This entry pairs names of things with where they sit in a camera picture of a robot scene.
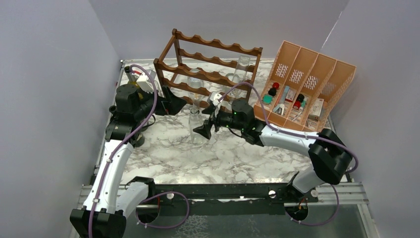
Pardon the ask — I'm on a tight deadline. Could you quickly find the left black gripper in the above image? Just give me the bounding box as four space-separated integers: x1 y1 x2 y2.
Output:
134 85 187 120

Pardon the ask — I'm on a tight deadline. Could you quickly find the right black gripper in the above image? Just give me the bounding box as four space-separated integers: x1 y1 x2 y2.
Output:
193 106 245 140

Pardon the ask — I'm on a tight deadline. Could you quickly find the green wine bottle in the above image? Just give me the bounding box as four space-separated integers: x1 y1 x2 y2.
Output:
124 66 142 88
108 105 118 115

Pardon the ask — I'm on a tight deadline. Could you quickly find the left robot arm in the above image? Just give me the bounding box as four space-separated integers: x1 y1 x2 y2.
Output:
69 84 187 238

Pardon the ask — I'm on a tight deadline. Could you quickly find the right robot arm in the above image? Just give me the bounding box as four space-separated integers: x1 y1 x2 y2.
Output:
193 99 352 202

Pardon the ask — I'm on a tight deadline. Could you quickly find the brown wooden wine rack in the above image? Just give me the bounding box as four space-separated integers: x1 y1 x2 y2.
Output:
153 29 263 114

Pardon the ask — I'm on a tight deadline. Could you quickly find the black cap bottle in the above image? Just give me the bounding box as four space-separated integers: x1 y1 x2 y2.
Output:
268 87 277 97

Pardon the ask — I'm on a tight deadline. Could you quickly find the red cap bottle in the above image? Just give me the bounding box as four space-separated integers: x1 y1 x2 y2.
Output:
272 82 279 90

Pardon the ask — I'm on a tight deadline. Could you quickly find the red bottle in organizer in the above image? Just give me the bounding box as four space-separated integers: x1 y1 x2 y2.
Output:
292 94 305 110

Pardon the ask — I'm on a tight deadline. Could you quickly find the green round container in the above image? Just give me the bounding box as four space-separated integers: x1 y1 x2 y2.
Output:
262 94 273 105

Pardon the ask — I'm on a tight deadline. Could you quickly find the red white box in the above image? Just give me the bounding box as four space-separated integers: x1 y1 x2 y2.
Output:
285 87 296 102

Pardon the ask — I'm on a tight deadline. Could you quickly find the orange plastic organizer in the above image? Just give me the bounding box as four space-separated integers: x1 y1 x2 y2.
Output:
254 41 356 131

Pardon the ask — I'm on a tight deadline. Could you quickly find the white box in organizer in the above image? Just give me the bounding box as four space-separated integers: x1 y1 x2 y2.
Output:
308 98 324 120

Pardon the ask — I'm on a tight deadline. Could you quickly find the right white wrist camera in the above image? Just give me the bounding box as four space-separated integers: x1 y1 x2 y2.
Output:
207 92 223 107

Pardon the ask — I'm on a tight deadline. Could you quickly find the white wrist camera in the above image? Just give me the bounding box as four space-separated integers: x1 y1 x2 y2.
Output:
136 69 160 93
207 92 223 107

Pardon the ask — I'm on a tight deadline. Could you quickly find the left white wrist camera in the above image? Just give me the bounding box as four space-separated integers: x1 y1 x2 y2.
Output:
136 69 160 93

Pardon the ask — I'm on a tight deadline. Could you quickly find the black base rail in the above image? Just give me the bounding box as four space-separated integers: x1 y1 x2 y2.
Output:
135 183 318 221

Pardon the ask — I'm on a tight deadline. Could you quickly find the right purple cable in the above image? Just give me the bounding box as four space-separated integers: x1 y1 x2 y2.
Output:
217 82 359 227

